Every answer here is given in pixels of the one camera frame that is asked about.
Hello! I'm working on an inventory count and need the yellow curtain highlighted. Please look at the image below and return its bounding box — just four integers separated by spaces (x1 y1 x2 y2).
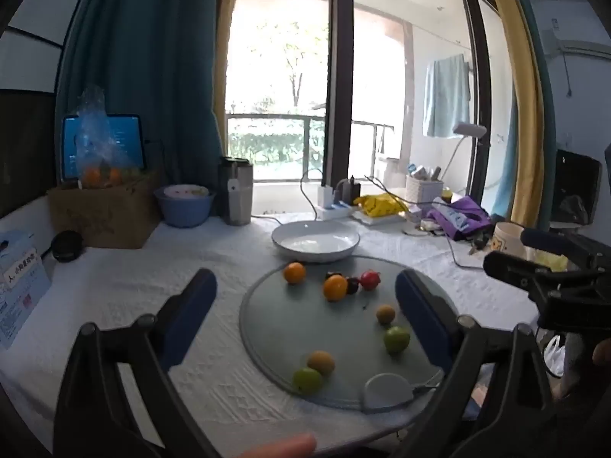
212 0 244 115
477 0 545 230

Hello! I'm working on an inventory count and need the white round pad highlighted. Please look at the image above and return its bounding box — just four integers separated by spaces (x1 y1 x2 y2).
362 373 415 413

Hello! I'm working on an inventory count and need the clear plastic bag of oranges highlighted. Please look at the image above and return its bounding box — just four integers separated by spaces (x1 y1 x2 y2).
74 85 126 189

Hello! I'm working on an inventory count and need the black round object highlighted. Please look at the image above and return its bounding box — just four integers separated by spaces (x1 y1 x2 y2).
52 230 84 263

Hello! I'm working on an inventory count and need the white power strip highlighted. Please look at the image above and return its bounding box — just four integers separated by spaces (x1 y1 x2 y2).
319 203 356 221

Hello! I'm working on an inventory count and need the round grey glass board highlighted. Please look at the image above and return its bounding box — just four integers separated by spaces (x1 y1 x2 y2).
239 255 461 411

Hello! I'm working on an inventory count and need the blue bowl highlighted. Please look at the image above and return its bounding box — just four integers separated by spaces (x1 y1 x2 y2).
154 186 215 228

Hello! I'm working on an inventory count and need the white plastic bag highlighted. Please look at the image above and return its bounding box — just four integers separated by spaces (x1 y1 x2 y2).
544 336 566 377

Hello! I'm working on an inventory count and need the black cable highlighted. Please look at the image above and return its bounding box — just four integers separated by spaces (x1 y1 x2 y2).
300 168 326 220

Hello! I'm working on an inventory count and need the dark window frame post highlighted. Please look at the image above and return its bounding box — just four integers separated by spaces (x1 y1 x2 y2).
327 0 354 192

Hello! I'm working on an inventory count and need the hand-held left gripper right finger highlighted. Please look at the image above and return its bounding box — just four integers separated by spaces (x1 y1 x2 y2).
394 268 561 458

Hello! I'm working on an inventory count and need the white woven basket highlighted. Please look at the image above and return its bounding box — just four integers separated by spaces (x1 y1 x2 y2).
406 174 445 206

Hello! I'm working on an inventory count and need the light blue hanging towel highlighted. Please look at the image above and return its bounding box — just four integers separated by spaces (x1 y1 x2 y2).
422 53 471 139

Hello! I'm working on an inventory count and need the steel tumbler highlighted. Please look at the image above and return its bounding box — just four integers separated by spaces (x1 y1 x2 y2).
218 156 254 226

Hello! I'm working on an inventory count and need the black fabric panel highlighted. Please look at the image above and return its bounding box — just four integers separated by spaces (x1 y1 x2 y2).
0 88 55 218

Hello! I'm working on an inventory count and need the cardboard box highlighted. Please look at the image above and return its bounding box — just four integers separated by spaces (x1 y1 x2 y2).
48 174 163 250

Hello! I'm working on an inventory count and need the white desk lamp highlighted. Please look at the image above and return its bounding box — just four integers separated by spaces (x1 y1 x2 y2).
439 123 488 182

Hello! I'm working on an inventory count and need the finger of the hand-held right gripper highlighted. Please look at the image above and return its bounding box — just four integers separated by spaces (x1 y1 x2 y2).
520 228 597 259
483 250 566 297

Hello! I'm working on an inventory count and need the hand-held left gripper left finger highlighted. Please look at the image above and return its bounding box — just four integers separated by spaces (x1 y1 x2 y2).
53 267 219 458

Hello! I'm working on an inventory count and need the white plate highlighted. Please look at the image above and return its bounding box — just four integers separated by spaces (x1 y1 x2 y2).
271 221 361 264

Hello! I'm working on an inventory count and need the teal curtain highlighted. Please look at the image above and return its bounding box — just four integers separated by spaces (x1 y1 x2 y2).
506 0 559 153
57 0 225 192

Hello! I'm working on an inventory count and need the white air conditioner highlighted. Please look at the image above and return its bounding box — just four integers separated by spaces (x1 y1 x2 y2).
556 40 611 58

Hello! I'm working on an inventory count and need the balcony railing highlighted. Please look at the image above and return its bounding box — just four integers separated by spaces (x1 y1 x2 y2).
226 113 325 175

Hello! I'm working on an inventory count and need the tablet with blue screen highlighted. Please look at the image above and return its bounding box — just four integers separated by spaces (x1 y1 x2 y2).
62 114 146 183

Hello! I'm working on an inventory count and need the white flat box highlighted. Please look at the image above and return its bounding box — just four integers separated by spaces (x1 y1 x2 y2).
356 210 406 226

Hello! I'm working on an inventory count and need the purple bag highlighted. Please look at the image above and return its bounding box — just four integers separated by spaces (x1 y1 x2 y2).
427 195 492 242

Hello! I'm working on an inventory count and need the person's left hand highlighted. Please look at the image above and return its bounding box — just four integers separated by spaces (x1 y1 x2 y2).
239 433 317 458

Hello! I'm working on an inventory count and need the black screen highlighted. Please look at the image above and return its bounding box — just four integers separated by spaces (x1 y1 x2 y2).
551 149 603 225

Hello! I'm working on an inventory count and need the white mug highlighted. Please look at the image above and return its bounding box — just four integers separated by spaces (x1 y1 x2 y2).
491 222 528 261

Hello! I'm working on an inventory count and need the yellow plastic bag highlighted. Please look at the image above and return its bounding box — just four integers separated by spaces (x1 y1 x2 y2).
353 193 411 219

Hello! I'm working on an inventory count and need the blue and white carton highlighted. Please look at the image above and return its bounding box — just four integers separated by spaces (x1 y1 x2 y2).
0 230 52 350

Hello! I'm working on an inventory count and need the green round fruit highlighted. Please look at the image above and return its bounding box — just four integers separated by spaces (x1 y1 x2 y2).
385 326 411 355
293 367 323 395

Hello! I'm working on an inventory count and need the grey cable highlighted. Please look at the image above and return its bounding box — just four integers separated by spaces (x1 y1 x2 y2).
446 236 485 270

